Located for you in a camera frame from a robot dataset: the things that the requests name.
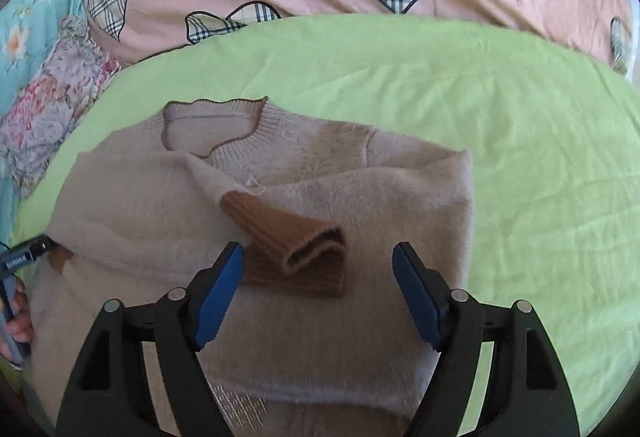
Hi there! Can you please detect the beige knit sweater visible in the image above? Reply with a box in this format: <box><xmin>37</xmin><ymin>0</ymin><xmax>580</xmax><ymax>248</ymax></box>
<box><xmin>28</xmin><ymin>99</ymin><xmax>474</xmax><ymax>436</ymax></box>

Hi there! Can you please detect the person's left hand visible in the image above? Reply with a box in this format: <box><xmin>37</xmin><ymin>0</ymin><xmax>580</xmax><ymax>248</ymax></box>
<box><xmin>1</xmin><ymin>278</ymin><xmax>35</xmax><ymax>369</ymax></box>

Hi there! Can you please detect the purple floral pillow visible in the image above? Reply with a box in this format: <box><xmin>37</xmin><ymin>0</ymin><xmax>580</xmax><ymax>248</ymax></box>
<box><xmin>1</xmin><ymin>16</ymin><xmax>120</xmax><ymax>197</ymax></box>

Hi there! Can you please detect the teal floral quilt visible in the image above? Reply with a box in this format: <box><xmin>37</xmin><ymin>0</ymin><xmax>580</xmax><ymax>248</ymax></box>
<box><xmin>1</xmin><ymin>0</ymin><xmax>88</xmax><ymax>241</ymax></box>

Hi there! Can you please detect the green bed sheet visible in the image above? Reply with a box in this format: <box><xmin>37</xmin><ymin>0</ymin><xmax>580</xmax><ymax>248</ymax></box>
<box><xmin>13</xmin><ymin>14</ymin><xmax>639</xmax><ymax>434</ymax></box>

